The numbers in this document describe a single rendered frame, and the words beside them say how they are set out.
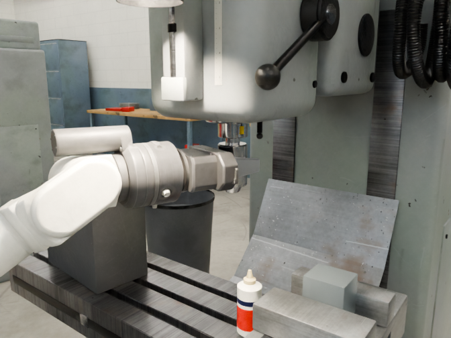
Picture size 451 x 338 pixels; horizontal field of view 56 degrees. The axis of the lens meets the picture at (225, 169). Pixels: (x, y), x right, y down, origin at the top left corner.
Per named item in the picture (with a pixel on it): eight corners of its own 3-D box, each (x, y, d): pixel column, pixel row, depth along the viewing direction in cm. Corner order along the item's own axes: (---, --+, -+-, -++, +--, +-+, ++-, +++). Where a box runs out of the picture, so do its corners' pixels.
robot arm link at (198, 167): (239, 141, 59) (160, 148, 52) (238, 207, 61) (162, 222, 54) (195, 132, 69) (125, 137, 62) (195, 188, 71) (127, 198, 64)
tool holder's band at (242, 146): (253, 150, 65) (254, 143, 65) (229, 153, 63) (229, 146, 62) (235, 146, 69) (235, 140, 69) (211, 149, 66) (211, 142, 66)
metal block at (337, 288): (341, 328, 56) (344, 288, 55) (301, 314, 60) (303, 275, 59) (355, 312, 60) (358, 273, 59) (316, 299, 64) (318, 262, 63)
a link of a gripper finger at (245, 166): (256, 174, 66) (223, 179, 63) (256, 154, 66) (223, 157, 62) (262, 176, 65) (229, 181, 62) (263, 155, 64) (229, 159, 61)
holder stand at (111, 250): (96, 295, 81) (89, 195, 77) (47, 261, 96) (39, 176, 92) (148, 275, 89) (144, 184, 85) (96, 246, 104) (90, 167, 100)
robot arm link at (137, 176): (159, 209, 55) (69, 224, 49) (130, 201, 64) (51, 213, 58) (152, 123, 54) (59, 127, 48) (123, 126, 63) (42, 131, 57)
